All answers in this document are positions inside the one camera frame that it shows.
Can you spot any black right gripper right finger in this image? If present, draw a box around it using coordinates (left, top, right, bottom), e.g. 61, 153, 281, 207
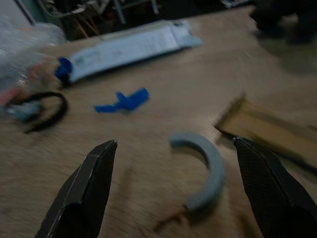
232, 136, 317, 238

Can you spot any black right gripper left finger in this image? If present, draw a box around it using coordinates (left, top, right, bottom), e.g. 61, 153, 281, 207
34, 139, 118, 238

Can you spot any brown cardboard piece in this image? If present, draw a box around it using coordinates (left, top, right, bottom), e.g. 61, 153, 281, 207
214, 92, 317, 170

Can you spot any blue tape scrap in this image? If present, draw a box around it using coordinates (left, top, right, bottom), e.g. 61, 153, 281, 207
94, 87, 150, 114

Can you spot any blue plastic cap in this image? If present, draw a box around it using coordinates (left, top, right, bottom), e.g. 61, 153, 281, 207
54, 57, 73, 86

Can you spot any clear plastic bag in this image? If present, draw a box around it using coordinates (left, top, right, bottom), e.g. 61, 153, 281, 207
0, 15, 67, 122

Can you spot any white printed paper package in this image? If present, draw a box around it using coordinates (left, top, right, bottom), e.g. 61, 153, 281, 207
67, 19, 204, 83

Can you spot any black cable loop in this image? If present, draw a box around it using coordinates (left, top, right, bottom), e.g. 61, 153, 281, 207
4, 91, 69, 134

